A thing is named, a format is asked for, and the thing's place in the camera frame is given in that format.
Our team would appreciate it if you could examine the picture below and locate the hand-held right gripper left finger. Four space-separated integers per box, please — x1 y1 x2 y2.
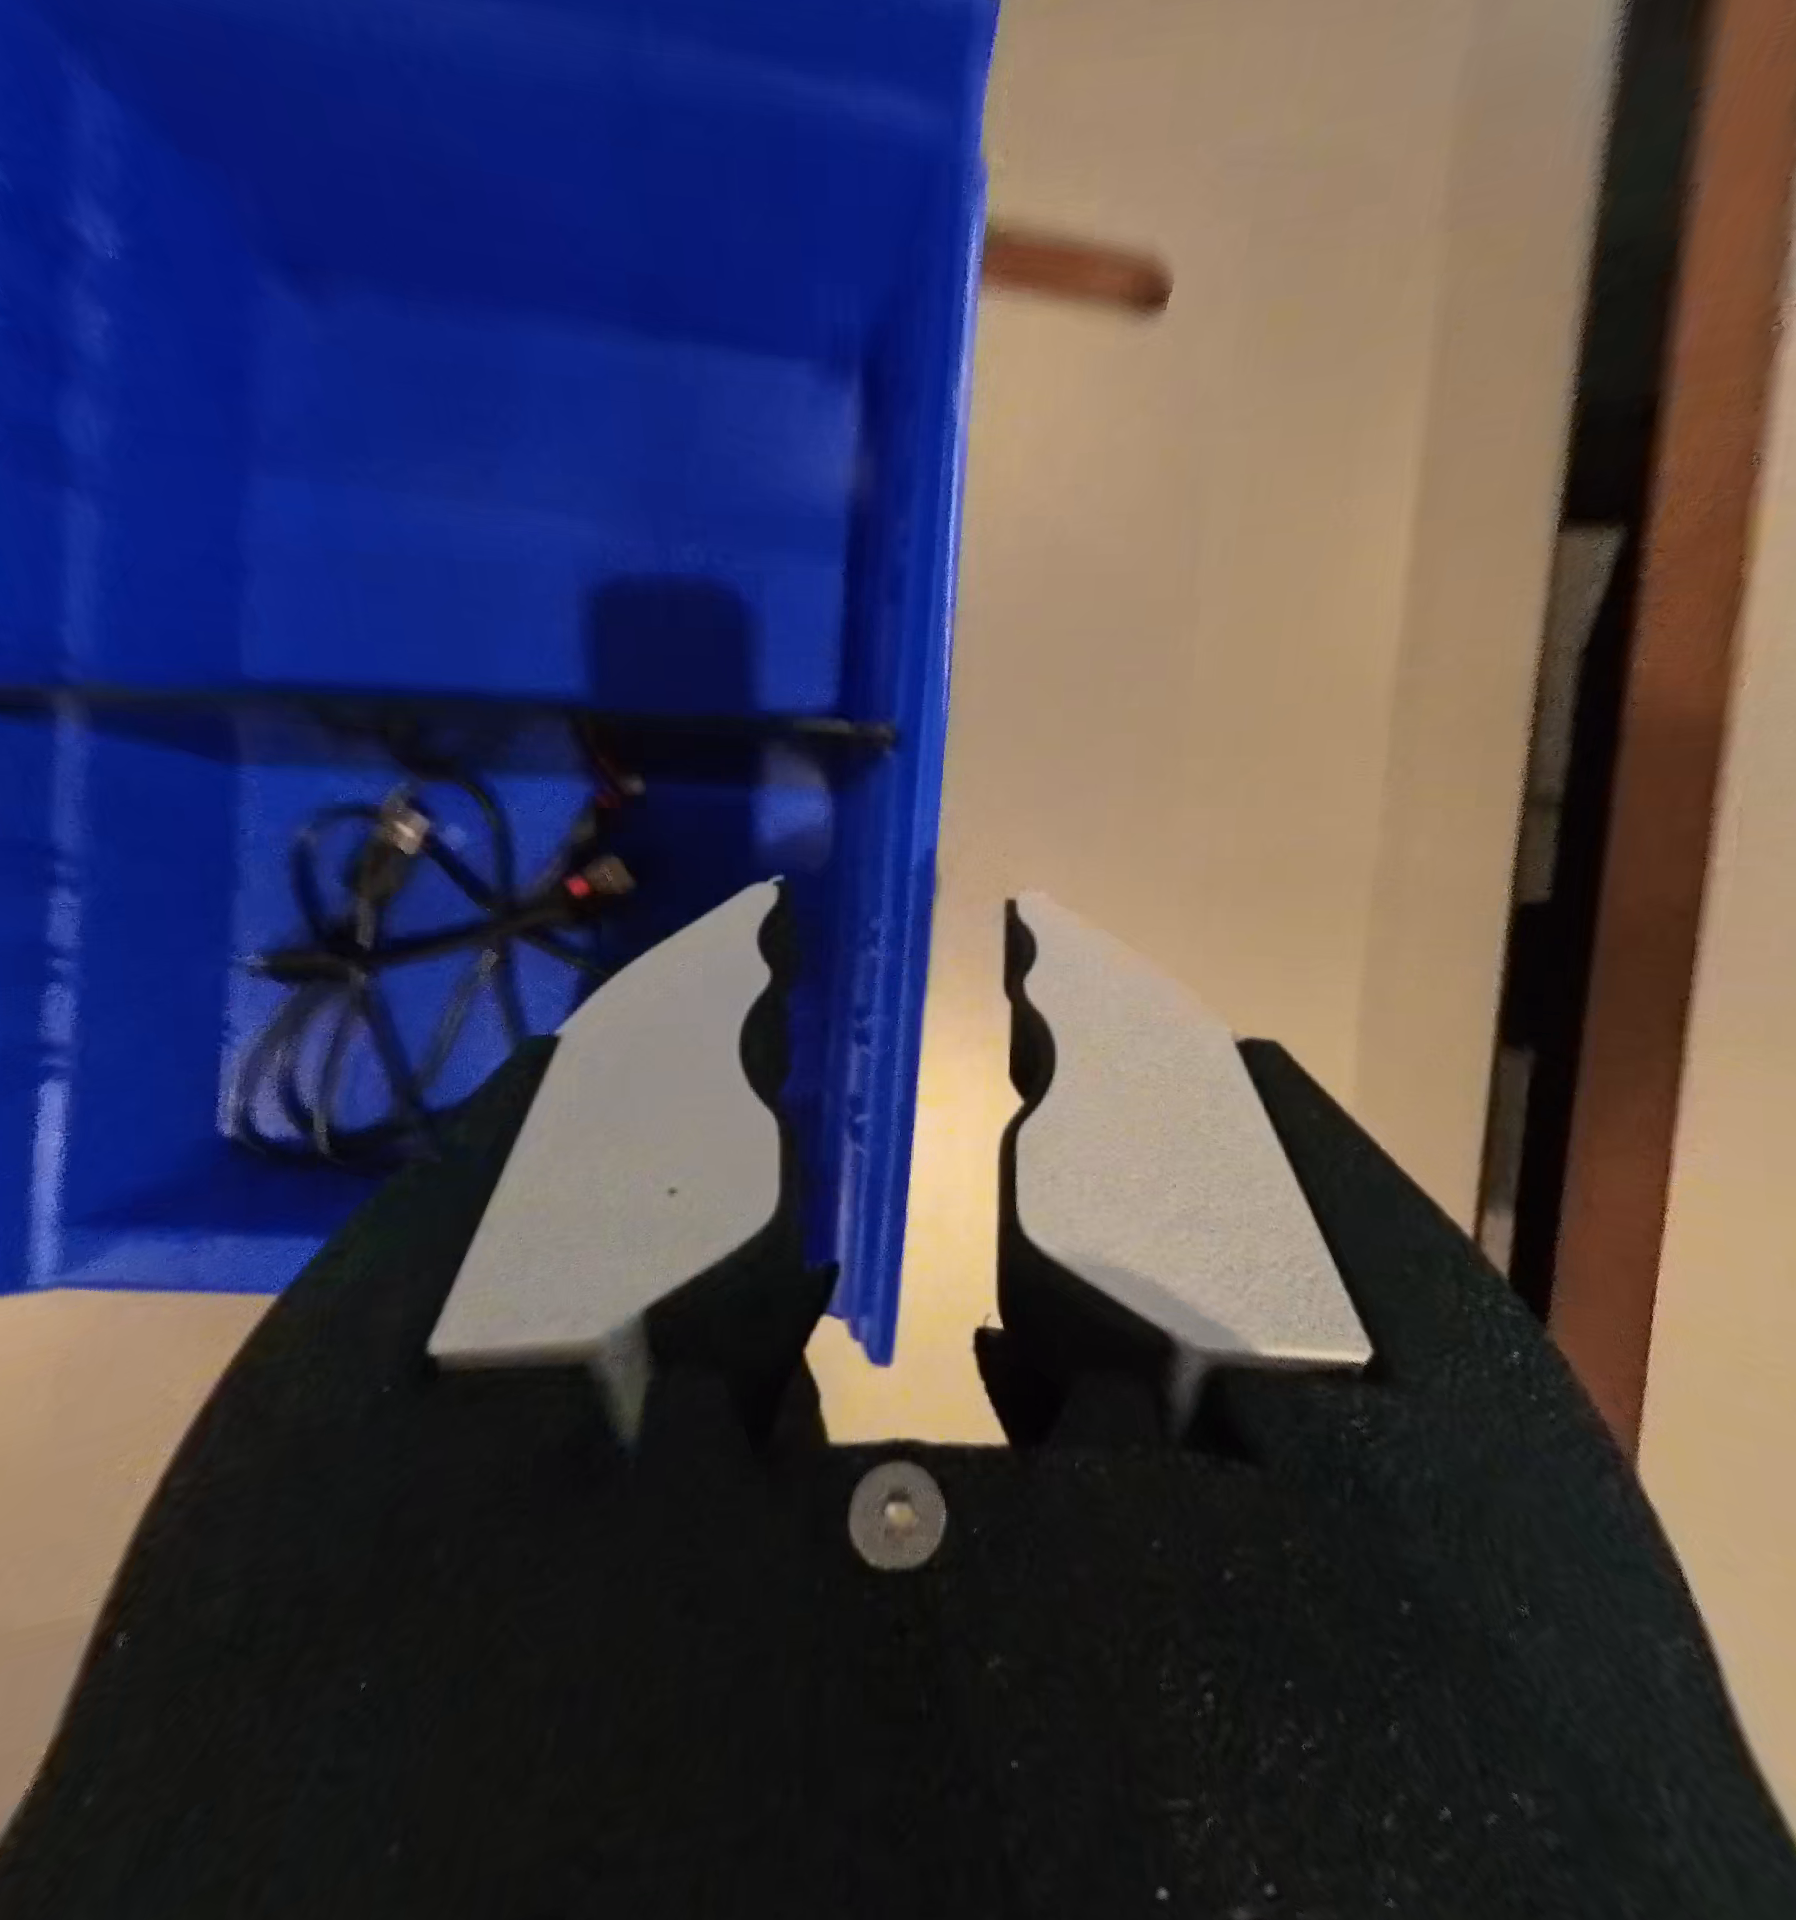
427 878 845 1454

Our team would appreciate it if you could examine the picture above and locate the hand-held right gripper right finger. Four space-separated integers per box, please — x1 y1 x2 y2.
974 895 1376 1449

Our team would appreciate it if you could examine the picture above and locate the blue plastic bin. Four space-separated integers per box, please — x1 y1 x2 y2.
0 0 1001 1370

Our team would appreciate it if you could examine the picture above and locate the black cable with red plug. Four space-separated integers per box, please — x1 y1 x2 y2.
531 765 646 963

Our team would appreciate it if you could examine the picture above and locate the tangle of black cables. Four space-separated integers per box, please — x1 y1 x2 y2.
221 765 646 1160

